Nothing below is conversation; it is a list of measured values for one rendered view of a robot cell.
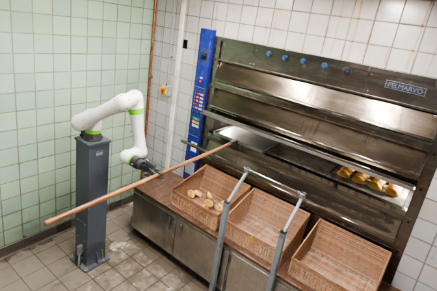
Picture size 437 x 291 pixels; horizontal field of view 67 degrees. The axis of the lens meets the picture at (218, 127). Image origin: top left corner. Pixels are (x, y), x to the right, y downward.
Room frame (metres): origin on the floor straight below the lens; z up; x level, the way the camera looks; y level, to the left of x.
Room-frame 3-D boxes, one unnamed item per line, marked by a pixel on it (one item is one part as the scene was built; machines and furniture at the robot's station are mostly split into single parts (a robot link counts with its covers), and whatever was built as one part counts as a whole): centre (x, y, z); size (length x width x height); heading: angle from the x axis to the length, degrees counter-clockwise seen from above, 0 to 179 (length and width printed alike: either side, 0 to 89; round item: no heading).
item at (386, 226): (2.56, -0.65, 1.02); 1.79 x 0.11 x 0.19; 55
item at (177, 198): (2.67, -0.02, 0.72); 0.56 x 0.49 x 0.28; 54
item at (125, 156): (2.24, 0.63, 1.18); 0.14 x 0.13 x 0.11; 56
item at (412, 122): (2.56, -0.65, 1.80); 1.79 x 0.11 x 0.19; 55
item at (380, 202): (2.58, -0.66, 1.16); 1.80 x 0.06 x 0.04; 55
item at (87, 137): (2.47, 1.04, 1.23); 0.26 x 0.15 x 0.06; 56
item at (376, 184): (2.60, -1.38, 1.21); 0.61 x 0.48 x 0.06; 145
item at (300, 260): (1.99, -1.02, 0.72); 0.56 x 0.49 x 0.28; 55
